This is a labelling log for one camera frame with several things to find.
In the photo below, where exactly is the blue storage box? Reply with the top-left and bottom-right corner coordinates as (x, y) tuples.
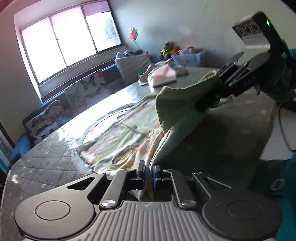
(172, 49), (206, 67)

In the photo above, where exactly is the teal sleeved right forearm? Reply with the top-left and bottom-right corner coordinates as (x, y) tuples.
(289, 48), (296, 59)

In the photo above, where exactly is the colourful pinwheel toy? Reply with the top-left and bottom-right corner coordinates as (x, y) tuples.
(128, 27), (140, 50)

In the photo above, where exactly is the butterfly cushion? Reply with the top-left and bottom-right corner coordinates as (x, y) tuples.
(25, 100), (70, 146)
(65, 70), (112, 116)

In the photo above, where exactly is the grey pillow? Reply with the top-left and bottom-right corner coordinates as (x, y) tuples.
(114, 52), (151, 85)

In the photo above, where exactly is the left butterfly cushion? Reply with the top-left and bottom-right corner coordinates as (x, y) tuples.
(25, 100), (70, 146)

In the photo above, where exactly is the blue sofa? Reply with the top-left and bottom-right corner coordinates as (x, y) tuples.
(10, 64), (124, 164)

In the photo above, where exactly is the black camera module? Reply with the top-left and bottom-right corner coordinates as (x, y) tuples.
(232, 11), (288, 62)

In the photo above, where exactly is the dark gloved right hand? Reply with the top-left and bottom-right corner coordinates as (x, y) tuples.
(258, 43), (295, 112)

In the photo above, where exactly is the black cable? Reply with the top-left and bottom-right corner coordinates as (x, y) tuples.
(277, 102), (296, 153)

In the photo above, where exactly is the right butterfly cushion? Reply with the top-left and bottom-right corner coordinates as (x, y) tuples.
(65, 70), (112, 116)

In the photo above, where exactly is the plush toy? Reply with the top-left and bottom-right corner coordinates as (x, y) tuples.
(159, 41), (180, 59)

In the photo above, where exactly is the pink white folded cloth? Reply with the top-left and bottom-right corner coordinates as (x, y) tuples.
(147, 64), (177, 88)

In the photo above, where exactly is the window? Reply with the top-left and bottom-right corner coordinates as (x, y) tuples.
(20, 1), (123, 85)

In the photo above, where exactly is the green patterned baby garment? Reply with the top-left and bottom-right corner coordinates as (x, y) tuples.
(76, 70), (220, 178)

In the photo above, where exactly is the green plastic bowl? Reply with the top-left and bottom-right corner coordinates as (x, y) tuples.
(137, 71), (145, 79)

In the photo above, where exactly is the beige crumpled garment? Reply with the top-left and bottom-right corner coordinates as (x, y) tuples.
(138, 60), (189, 83)

